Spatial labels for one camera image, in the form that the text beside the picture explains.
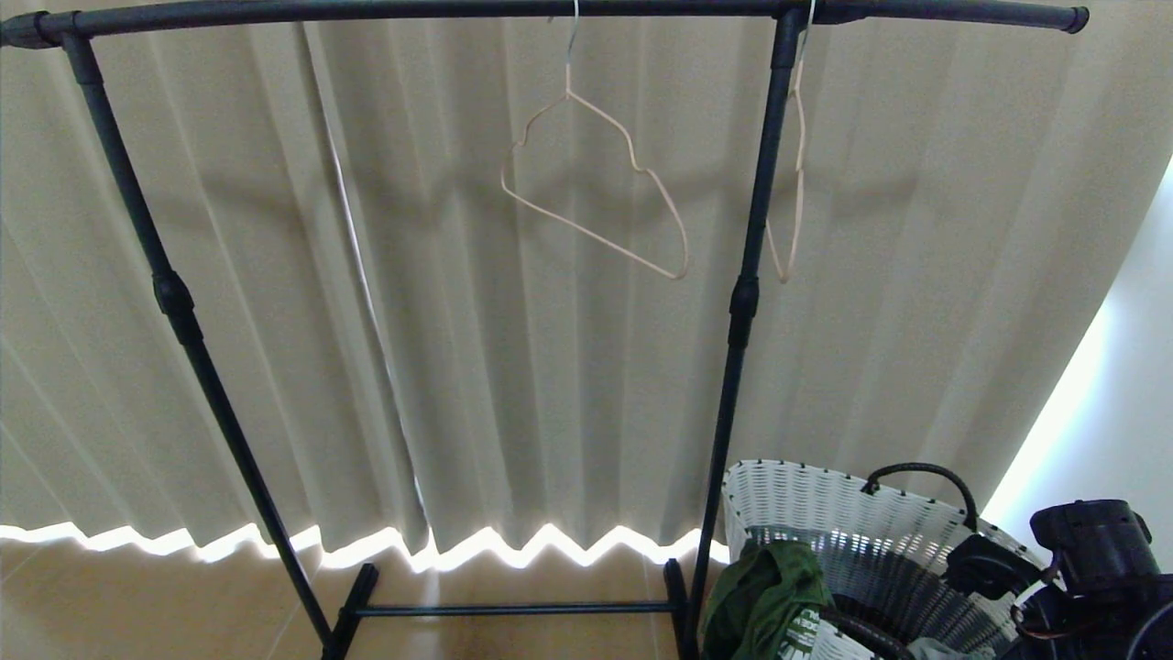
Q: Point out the green printed garment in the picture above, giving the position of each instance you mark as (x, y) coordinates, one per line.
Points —
(761, 596)

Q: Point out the black clothes rack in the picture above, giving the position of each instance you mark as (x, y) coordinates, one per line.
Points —
(458, 11)

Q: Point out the pink clothes hanger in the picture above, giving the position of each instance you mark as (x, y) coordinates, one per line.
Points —
(567, 82)
(801, 156)

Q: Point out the white laundry basket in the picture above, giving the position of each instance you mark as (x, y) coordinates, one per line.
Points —
(806, 495)

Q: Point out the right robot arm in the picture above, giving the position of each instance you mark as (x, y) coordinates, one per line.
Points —
(1100, 550)

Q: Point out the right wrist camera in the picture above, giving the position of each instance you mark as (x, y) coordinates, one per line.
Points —
(990, 568)

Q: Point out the beige curtain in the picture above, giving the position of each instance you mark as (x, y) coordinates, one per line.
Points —
(550, 385)

